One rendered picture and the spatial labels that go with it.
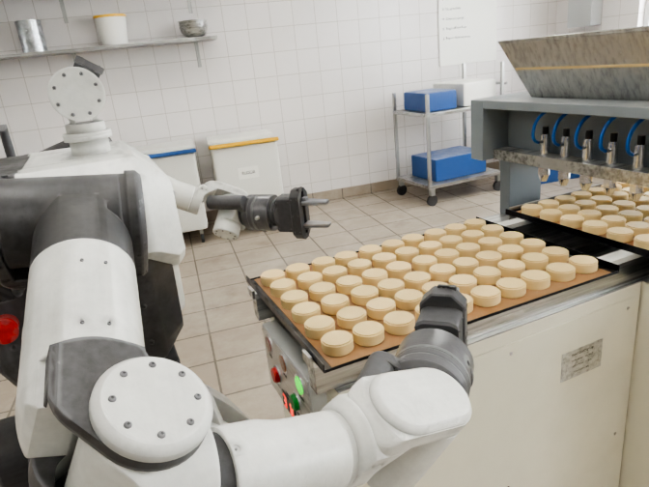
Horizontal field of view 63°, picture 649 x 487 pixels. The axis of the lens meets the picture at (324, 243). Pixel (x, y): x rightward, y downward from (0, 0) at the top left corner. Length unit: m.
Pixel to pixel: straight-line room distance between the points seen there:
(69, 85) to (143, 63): 4.05
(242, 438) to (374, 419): 0.11
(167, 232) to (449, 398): 0.42
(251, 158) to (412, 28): 2.06
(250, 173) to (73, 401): 3.93
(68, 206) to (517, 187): 1.30
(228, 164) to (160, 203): 3.52
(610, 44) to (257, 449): 1.06
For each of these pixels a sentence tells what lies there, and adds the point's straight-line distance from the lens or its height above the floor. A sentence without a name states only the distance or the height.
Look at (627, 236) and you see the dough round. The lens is 1.26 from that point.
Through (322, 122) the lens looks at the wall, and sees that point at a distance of 5.03.
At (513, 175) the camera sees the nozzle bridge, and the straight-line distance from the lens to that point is 1.60.
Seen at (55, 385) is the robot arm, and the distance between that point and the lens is 0.38.
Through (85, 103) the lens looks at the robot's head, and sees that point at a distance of 0.75.
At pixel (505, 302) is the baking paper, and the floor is 0.90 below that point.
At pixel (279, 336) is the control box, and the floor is 0.84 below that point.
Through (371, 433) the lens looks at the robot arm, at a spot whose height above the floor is 1.04.
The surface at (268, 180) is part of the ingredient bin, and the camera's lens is 4.29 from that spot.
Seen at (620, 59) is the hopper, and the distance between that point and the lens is 1.26.
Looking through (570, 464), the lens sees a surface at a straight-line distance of 1.34.
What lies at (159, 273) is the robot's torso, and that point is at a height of 1.07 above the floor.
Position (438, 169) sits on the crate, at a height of 0.30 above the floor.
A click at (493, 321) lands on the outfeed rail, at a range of 0.99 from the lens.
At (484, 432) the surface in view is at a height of 0.64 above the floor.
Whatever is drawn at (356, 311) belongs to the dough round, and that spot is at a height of 0.92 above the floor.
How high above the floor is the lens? 1.33
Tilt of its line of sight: 20 degrees down
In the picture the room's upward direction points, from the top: 6 degrees counter-clockwise
